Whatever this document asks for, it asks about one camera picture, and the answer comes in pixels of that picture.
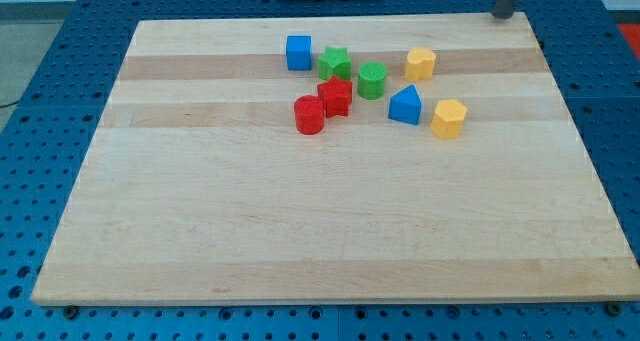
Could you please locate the blue cube block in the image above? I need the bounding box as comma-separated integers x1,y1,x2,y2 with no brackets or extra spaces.
285,35,312,71

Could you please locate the yellow heart block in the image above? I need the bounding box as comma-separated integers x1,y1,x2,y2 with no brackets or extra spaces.
404,47,437,81

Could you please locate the yellow hexagon block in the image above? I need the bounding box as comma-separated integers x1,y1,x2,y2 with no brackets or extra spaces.
430,99,468,140

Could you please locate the blue triangle block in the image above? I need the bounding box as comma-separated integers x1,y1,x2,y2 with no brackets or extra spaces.
388,85,422,125

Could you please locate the green cylinder block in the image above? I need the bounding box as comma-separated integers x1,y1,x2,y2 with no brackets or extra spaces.
357,61,387,100

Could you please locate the green star block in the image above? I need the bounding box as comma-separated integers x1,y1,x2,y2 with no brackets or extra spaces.
317,46,352,81

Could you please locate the red star block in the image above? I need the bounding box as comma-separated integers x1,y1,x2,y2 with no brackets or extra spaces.
317,76,353,118

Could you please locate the red cylinder block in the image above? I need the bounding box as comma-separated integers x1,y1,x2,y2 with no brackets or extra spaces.
294,95,325,135

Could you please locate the wooden board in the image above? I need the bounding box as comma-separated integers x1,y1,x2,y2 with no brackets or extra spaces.
32,13,639,306

